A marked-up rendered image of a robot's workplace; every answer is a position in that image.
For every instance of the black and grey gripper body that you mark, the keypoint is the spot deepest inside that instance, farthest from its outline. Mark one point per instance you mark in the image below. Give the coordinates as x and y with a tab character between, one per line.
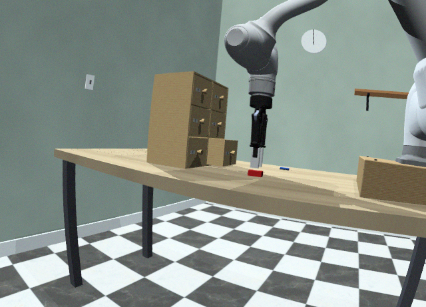
261	103

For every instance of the brown wooden drawer front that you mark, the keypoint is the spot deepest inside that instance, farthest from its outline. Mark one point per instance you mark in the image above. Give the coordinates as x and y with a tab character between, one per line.
197	149
217	124
199	121
222	152
219	97
202	91

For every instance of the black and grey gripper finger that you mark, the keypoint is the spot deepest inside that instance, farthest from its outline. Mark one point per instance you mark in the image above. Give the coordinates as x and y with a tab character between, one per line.
263	140
256	139

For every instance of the red nine-volt battery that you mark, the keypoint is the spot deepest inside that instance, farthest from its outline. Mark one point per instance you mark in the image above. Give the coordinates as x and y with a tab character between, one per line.
257	173

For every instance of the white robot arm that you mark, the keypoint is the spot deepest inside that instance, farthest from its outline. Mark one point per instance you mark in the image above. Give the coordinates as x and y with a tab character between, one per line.
253	45

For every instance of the small wooden chest of drawers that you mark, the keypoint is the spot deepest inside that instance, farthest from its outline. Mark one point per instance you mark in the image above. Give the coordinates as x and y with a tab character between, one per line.
170	119

